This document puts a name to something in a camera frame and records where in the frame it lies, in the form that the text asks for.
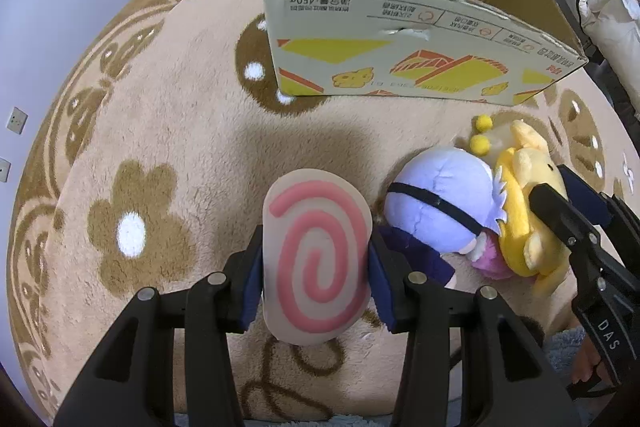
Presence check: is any printed cardboard box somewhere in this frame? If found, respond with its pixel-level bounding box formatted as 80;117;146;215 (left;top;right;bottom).
261;0;590;108

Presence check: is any person's right hand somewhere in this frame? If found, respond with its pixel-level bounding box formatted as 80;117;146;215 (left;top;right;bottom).
571;346;610;385

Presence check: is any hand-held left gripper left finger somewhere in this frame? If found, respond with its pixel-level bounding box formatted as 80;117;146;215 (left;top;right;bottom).
52;224;264;427

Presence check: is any plush toy with yellow pompoms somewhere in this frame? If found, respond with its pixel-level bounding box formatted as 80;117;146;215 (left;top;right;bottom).
471;114;516;165

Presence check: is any purple-haired plush doll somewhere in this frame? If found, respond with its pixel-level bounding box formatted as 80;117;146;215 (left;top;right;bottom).
375;146;516;290

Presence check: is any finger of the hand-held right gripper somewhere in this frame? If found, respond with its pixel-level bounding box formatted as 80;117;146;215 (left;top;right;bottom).
529;183;636;303
559;165;640;258

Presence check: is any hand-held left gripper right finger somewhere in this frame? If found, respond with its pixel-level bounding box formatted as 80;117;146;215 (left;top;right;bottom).
367;239;583;427

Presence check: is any pink spiral fish cake plush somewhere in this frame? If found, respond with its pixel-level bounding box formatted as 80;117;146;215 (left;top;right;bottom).
262;168;373;347

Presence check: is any light blue fleece garment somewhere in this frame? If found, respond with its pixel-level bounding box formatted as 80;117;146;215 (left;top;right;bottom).
542;326;601;408

